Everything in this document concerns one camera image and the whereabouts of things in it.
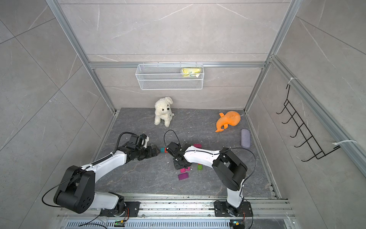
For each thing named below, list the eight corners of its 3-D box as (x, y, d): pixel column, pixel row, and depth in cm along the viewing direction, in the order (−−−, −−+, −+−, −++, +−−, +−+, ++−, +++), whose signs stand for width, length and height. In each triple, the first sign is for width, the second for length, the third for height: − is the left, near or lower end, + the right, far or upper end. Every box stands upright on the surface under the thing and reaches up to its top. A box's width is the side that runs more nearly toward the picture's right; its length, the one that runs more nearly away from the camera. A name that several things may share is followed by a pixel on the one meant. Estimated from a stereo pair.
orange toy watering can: (216, 132, 107) (218, 127, 102) (209, 121, 114) (210, 115, 109) (240, 124, 112) (242, 118, 107) (231, 114, 120) (233, 108, 114)
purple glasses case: (240, 147, 100) (241, 145, 97) (240, 130, 110) (241, 127, 107) (249, 149, 99) (251, 147, 96) (248, 131, 109) (250, 129, 106)
